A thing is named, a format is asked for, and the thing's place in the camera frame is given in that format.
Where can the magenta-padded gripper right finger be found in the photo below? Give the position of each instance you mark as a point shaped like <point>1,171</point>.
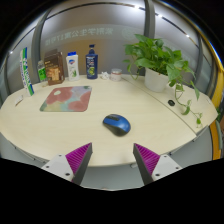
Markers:
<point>148,159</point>

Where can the dark blue pump bottle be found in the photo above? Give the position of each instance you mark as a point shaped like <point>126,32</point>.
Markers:
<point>91,65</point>

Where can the small white card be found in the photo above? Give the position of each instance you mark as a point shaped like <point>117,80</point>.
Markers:
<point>18,100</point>

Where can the floral pastel mouse pad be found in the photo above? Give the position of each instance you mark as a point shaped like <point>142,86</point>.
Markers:
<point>66,99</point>

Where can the blue and black computer mouse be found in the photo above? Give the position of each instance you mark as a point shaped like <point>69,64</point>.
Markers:
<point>116,124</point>

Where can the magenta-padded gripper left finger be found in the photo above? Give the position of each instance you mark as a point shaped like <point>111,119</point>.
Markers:
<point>78,158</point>

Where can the green plant in white pot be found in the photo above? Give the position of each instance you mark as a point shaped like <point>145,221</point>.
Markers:
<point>156,80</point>

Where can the crumpled white tissue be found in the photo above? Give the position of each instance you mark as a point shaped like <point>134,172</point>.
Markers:
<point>105,75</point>

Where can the brown cardboard carton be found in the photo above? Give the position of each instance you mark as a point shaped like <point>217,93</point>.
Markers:
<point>54,68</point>

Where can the clear bottle with green label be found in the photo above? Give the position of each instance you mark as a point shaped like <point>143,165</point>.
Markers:
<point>42,73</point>

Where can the small black object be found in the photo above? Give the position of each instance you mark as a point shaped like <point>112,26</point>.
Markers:
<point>171,102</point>

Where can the white bottle with blue cap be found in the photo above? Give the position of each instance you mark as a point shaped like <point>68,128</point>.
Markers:
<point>72,68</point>

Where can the small jar with white lid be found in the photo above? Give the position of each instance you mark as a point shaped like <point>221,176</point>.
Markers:
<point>116,75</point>

